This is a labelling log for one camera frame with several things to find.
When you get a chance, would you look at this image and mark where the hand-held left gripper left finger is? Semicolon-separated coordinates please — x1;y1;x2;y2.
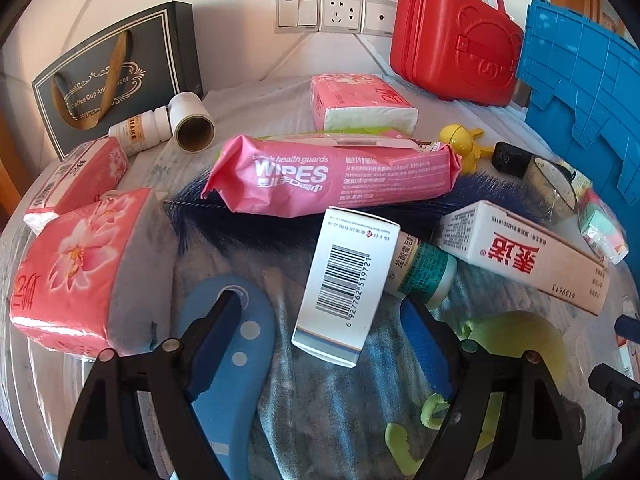
59;289;244;480

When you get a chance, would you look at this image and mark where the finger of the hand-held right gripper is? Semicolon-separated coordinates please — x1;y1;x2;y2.
614;312;640;345
588;365;640;411

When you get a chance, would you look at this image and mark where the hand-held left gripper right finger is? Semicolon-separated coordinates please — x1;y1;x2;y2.
398;298;585;480

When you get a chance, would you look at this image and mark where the green plush toy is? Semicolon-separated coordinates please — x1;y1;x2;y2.
384;310;569;477

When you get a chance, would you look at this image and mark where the white barcode medicine box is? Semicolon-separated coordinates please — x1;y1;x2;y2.
291;206;402;368

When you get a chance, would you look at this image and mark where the blue plastic crate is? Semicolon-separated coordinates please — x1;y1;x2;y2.
515;0;640;267

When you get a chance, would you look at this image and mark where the blue dotted foam slipper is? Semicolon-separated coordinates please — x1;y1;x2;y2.
177;275;276;480

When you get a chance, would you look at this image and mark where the white bottle green label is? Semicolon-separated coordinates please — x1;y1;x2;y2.
385;232;458;311

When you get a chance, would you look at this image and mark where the small colourful packet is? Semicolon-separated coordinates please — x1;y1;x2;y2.
577;187;630;265

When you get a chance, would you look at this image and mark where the white red-print medicine box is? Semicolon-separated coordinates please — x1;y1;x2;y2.
432;200;610;317

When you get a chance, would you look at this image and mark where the dark blue bristle brush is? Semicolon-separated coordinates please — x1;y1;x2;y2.
162;172;551;253

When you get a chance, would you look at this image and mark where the pink floral tissue pack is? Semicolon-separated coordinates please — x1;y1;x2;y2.
310;74;419;134
9;187;168;358
24;137;129;235

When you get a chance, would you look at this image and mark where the pink wet wipes pack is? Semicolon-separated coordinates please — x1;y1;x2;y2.
201;132;463;218

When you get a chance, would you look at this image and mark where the yellow plastic toy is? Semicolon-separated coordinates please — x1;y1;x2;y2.
438;123;486;171

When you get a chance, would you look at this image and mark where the green flat packet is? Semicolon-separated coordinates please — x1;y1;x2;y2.
257;126;403;142

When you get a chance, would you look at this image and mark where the white paper roll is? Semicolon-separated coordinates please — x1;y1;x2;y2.
167;91;216;154

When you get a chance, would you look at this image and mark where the white pill bottle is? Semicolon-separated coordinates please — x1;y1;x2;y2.
108;106;174;157

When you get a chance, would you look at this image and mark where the dark gift bag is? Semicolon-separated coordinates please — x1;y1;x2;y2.
32;1;204;159

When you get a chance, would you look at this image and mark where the red toy suitcase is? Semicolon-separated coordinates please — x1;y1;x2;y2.
389;0;525;108

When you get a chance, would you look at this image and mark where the white round-hole wall socket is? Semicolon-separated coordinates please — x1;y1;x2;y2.
362;0;401;37

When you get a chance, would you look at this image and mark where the white wall power socket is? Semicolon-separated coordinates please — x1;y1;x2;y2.
319;0;364;35

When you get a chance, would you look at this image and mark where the white wall light switch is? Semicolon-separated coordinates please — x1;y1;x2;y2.
273;0;321;35

